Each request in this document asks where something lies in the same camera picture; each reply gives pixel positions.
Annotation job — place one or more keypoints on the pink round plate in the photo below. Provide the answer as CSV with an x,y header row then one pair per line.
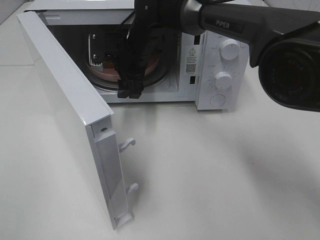
x,y
106,71

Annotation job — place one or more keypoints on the white timer knob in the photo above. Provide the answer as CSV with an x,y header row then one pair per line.
x,y
222,80

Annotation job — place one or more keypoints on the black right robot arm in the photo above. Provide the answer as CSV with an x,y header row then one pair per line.
x,y
284,44

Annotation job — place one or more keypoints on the round white door button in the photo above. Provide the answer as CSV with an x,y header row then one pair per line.
x,y
218,100

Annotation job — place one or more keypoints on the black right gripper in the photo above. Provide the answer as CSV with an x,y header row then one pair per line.
x,y
131,50

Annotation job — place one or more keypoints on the upper white power knob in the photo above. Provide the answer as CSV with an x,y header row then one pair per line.
x,y
229,49

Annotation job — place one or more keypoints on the white microwave door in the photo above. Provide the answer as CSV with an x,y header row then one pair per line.
x,y
83,117

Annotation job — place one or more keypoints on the white warning label sticker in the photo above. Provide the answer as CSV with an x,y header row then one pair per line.
x,y
191,59

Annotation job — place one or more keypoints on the glass microwave turntable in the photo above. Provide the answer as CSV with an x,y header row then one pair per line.
x,y
159,74

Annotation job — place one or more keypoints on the white microwave oven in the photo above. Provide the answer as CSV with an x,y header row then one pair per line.
x,y
71,22

